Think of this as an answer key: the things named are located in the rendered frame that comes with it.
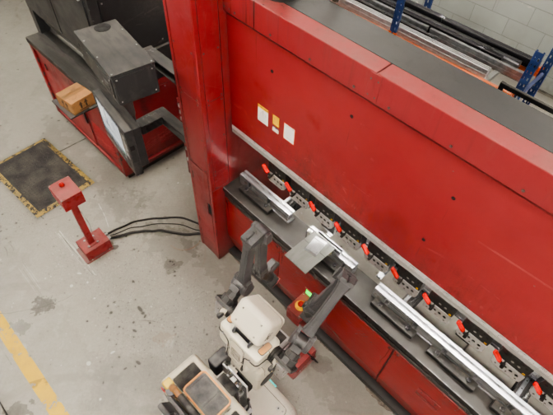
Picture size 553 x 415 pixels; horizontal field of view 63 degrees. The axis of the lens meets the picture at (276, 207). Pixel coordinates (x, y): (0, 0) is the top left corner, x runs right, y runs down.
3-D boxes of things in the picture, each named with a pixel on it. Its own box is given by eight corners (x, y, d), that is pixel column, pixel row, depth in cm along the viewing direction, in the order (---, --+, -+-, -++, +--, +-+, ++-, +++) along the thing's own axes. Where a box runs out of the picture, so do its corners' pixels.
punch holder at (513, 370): (489, 360, 222) (504, 347, 209) (497, 348, 226) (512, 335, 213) (517, 383, 215) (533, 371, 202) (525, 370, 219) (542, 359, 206)
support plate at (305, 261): (284, 255, 277) (284, 254, 276) (313, 231, 289) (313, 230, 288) (304, 274, 269) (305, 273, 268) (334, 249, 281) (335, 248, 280)
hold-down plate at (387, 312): (369, 304, 271) (370, 301, 269) (375, 298, 274) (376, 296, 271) (410, 339, 258) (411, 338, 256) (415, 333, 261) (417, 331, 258)
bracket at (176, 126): (135, 128, 321) (133, 120, 315) (164, 113, 331) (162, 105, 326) (168, 158, 303) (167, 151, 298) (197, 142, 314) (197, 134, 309)
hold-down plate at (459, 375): (425, 352, 254) (426, 350, 252) (430, 346, 256) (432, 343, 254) (471, 393, 241) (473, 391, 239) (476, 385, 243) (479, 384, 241)
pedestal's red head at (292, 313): (285, 315, 288) (287, 302, 274) (303, 300, 295) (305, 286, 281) (309, 337, 279) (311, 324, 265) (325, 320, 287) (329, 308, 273)
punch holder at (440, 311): (421, 305, 239) (431, 290, 226) (430, 295, 243) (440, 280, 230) (445, 324, 232) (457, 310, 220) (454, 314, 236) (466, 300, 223)
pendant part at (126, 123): (106, 135, 300) (91, 90, 272) (123, 128, 305) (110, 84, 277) (136, 176, 279) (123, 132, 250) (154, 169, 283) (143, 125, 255)
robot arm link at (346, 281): (344, 268, 212) (361, 281, 212) (341, 264, 226) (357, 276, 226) (287, 343, 214) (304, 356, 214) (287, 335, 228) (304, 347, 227)
